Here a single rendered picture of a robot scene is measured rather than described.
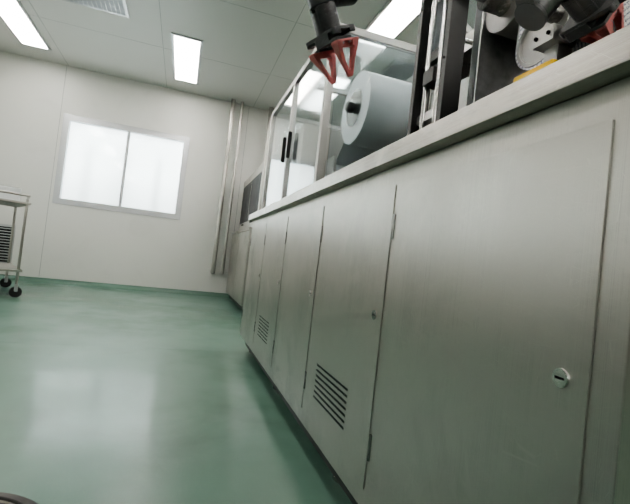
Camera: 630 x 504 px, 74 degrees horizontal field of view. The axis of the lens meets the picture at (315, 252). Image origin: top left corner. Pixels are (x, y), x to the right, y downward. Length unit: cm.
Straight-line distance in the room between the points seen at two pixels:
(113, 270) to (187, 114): 236
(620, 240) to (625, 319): 8
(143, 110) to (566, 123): 605
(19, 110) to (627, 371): 654
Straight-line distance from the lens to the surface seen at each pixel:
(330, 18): 102
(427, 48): 132
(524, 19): 92
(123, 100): 648
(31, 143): 652
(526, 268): 62
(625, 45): 58
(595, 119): 61
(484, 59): 133
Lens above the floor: 62
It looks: 2 degrees up
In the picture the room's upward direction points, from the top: 6 degrees clockwise
